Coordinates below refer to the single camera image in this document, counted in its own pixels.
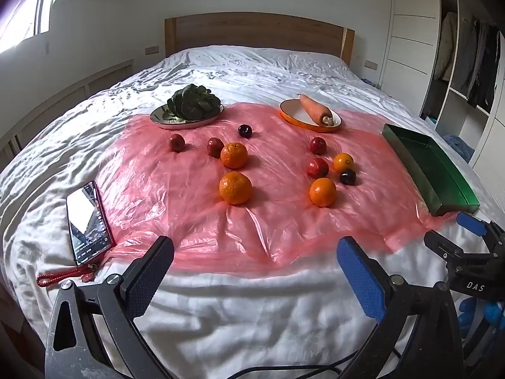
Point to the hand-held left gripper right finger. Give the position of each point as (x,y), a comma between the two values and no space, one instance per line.
(363,280)

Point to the pink plastic sheet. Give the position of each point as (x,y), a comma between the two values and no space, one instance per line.
(276,213)

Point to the person's right hand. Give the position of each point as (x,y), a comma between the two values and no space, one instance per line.
(467,310)

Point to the window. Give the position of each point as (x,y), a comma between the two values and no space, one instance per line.
(23,19)

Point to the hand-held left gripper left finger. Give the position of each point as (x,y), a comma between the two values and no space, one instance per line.
(148,280)

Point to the beige hanging jacket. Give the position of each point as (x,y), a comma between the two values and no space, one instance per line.
(447,47)

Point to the orange-rimmed oval dish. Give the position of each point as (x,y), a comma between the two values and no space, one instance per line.
(296,112)

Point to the dark purple plum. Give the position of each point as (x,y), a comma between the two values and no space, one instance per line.
(244,130)
(348,177)

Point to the smartphone in red case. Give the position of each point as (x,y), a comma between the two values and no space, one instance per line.
(88,225)

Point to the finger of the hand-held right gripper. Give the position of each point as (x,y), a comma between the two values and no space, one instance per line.
(469,224)
(442,244)

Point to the grey hanging garment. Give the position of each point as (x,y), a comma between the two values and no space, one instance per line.
(467,55)

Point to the green leafy vegetable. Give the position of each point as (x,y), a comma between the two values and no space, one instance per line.
(193,102)

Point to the beige wall socket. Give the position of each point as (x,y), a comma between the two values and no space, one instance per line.
(370,64)
(152,50)

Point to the green tray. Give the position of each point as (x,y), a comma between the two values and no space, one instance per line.
(438,166)

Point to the shallow cream plate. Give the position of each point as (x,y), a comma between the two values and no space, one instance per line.
(158,116)

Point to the wooden headboard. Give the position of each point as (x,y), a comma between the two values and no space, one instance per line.
(256,31)

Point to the blue fluffy cloth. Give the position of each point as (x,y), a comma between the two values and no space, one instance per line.
(457,145)

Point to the small orange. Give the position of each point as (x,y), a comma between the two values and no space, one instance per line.
(343,162)

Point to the dark blue cloth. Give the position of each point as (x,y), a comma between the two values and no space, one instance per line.
(370,82)

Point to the carrot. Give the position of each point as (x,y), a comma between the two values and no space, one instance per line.
(313,108)

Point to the white wardrobe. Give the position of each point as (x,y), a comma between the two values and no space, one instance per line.
(410,27)

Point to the small red apple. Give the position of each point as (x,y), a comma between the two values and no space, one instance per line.
(317,145)
(177,142)
(215,147)
(318,167)

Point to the large orange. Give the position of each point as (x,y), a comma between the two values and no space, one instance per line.
(322,192)
(234,155)
(235,188)

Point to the black hanging garment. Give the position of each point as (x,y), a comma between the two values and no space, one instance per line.
(487,67)

